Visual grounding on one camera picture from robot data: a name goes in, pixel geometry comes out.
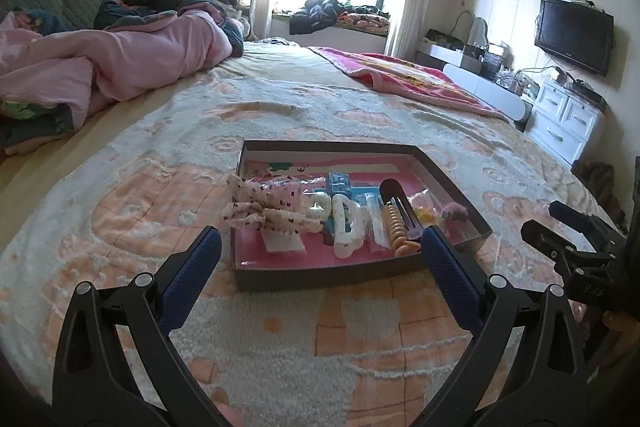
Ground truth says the pink quilt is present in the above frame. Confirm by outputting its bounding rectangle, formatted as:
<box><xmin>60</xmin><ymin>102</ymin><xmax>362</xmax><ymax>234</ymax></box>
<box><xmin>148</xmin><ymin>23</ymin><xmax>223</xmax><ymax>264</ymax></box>
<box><xmin>0</xmin><ymin>4</ymin><xmax>233</xmax><ymax>128</ymax></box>

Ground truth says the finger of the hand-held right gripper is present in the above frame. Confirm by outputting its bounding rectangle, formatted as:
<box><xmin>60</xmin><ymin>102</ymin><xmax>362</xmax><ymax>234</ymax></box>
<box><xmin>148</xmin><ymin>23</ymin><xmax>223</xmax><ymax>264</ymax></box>
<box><xmin>520</xmin><ymin>219</ymin><xmax>591</xmax><ymax>268</ymax></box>
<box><xmin>548</xmin><ymin>201</ymin><xmax>608</xmax><ymax>238</ymax></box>

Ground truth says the cream floral fabric hair bow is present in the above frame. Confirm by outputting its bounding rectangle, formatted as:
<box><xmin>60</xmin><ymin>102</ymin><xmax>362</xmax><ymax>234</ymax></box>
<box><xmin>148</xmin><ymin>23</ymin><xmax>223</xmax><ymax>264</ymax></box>
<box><xmin>221</xmin><ymin>173</ymin><xmax>326</xmax><ymax>238</ymax></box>

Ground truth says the brown bag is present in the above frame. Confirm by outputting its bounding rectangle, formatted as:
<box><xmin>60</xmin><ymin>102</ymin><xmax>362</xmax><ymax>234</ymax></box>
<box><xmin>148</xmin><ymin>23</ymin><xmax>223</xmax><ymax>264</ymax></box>
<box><xmin>570</xmin><ymin>159</ymin><xmax>626</xmax><ymax>228</ymax></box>

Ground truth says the bag of yellow hair ties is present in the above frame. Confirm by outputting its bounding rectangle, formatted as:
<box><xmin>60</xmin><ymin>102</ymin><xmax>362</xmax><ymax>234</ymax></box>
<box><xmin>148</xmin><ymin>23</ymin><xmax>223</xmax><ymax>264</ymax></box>
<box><xmin>410</xmin><ymin>189</ymin><xmax>443</xmax><ymax>225</ymax></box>

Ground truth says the long clear plastic packet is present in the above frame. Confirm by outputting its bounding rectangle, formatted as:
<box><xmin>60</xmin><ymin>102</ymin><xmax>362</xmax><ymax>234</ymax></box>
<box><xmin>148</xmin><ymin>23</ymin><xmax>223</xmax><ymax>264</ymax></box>
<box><xmin>365</xmin><ymin>189</ymin><xmax>388</xmax><ymax>253</ymax></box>

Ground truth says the dark clothing pile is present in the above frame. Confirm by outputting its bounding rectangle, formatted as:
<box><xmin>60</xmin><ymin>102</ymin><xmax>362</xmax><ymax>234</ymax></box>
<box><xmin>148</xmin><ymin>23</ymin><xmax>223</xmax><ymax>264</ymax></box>
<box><xmin>289</xmin><ymin>0</ymin><xmax>346</xmax><ymax>35</ymax></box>

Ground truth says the cream dotted hair claw clip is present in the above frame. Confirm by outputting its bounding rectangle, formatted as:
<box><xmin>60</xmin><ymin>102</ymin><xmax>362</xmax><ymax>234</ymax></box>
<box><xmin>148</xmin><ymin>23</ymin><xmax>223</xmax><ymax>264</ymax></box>
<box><xmin>330</xmin><ymin>193</ymin><xmax>371</xmax><ymax>260</ymax></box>

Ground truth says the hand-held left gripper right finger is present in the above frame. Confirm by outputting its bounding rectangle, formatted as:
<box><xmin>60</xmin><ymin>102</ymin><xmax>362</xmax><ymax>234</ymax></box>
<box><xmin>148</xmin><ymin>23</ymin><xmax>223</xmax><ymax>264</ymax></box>
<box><xmin>410</xmin><ymin>226</ymin><xmax>588</xmax><ymax>427</ymax></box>

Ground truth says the brown cardboard box pink inside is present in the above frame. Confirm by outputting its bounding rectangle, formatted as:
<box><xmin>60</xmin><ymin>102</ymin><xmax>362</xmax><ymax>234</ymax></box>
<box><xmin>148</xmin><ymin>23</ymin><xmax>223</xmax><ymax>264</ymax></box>
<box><xmin>232</xmin><ymin>139</ymin><xmax>493</xmax><ymax>293</ymax></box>

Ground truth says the white drawer cabinet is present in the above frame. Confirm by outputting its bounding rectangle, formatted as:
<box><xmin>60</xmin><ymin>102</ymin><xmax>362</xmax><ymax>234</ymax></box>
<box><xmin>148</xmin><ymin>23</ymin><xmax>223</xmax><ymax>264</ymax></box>
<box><xmin>525</xmin><ymin>77</ymin><xmax>608</xmax><ymax>165</ymax></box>

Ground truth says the white earring card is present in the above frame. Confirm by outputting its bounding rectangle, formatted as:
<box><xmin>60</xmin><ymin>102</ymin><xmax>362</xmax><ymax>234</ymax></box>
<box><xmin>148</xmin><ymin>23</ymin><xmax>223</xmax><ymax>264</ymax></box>
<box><xmin>260</xmin><ymin>232</ymin><xmax>308</xmax><ymax>254</ymax></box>

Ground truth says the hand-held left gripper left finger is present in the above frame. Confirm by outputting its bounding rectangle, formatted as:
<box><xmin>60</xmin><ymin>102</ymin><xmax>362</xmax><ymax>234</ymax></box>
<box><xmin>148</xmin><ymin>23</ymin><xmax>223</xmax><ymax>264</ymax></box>
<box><xmin>50</xmin><ymin>226</ymin><xmax>236</xmax><ymax>427</ymax></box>

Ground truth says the black set-top box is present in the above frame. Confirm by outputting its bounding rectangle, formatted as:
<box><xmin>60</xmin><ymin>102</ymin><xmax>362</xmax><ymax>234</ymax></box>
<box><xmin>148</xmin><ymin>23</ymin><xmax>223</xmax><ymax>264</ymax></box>
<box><xmin>565</xmin><ymin>79</ymin><xmax>608</xmax><ymax>105</ymax></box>

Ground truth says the colourful folded blanket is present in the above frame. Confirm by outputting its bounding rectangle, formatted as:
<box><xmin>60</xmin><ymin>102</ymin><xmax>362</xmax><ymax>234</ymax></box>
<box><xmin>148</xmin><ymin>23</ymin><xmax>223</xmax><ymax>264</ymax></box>
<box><xmin>337</xmin><ymin>4</ymin><xmax>391</xmax><ymax>30</ymax></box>

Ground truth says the white desk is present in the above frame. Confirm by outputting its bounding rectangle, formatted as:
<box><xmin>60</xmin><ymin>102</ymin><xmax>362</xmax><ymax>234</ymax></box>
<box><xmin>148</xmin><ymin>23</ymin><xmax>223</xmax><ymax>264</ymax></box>
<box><xmin>415</xmin><ymin>39</ymin><xmax>533</xmax><ymax>130</ymax></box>

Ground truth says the black flat television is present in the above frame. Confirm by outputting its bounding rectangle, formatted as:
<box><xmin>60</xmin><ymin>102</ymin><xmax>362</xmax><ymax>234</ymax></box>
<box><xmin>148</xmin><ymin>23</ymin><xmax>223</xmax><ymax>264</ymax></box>
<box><xmin>534</xmin><ymin>0</ymin><xmax>615</xmax><ymax>78</ymax></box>

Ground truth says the desk lamp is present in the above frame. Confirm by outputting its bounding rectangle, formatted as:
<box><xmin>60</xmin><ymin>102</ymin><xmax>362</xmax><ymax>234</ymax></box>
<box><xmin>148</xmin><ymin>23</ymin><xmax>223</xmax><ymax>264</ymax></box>
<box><xmin>452</xmin><ymin>11</ymin><xmax>488</xmax><ymax>52</ymax></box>

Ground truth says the person's right hand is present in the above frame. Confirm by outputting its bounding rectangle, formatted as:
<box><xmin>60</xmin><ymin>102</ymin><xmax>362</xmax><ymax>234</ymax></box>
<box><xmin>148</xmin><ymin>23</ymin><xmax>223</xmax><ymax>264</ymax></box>
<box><xmin>597</xmin><ymin>311</ymin><xmax>640</xmax><ymax>373</ymax></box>

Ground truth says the pink red printed blanket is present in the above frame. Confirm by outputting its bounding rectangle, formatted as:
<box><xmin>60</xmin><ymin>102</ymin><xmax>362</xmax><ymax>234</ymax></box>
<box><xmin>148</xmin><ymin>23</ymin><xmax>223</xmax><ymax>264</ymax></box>
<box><xmin>307</xmin><ymin>46</ymin><xmax>513</xmax><ymax>122</ymax></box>

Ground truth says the brown long hair clip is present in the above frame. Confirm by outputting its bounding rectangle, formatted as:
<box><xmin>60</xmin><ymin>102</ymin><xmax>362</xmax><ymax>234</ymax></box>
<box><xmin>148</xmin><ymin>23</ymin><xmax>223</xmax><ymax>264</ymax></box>
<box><xmin>379</xmin><ymin>178</ymin><xmax>416</xmax><ymax>253</ymax></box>

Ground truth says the pink pompom hair tie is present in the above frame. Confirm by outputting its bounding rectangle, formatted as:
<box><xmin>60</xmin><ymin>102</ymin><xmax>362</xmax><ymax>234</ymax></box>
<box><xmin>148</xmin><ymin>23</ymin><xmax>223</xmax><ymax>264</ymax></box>
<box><xmin>440</xmin><ymin>202</ymin><xmax>468</xmax><ymax>225</ymax></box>

